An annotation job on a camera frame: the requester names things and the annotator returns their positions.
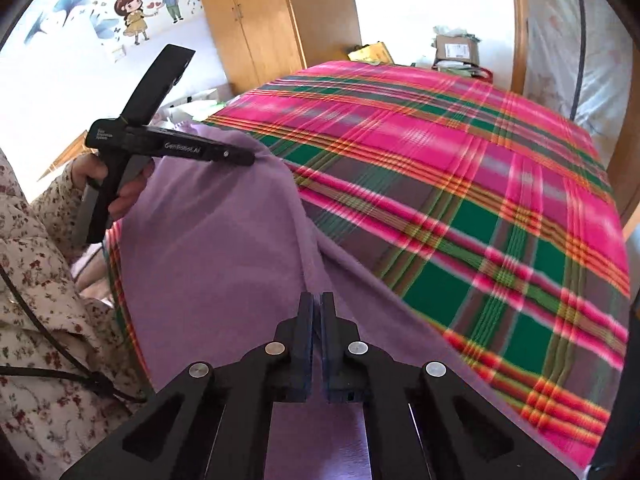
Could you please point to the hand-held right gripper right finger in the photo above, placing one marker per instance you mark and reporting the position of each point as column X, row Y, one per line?
column 327, row 340

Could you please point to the person's floral jacket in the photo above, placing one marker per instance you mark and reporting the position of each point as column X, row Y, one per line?
column 60, row 435

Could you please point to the cardboard box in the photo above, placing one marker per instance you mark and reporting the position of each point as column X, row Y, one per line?
column 457, row 50

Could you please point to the person's left forearm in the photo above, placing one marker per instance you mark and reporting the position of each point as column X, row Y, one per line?
column 40, row 240

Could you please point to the yellow gift bag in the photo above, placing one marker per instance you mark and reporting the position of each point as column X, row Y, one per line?
column 372, row 54

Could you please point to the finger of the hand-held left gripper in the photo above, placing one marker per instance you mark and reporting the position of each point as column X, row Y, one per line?
column 190, row 149

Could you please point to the pink green plaid blanket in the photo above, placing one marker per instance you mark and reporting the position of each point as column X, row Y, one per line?
column 450, row 160

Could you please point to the cartoon wall sticker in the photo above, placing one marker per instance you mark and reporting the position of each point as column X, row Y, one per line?
column 135, row 15

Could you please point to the person's left hand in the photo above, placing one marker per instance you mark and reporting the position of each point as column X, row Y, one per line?
column 130, row 190

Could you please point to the wooden wardrobe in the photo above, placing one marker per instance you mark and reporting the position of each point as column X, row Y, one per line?
column 265, row 25

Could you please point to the translucent plastic zip cover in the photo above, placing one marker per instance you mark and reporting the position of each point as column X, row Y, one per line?
column 590, row 60

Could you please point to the light purple garment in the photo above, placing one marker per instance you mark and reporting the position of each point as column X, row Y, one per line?
column 210, row 240

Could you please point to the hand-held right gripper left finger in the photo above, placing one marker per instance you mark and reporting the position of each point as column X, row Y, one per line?
column 307, row 340

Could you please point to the wooden door frame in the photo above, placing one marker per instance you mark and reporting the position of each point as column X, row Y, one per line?
column 520, row 25

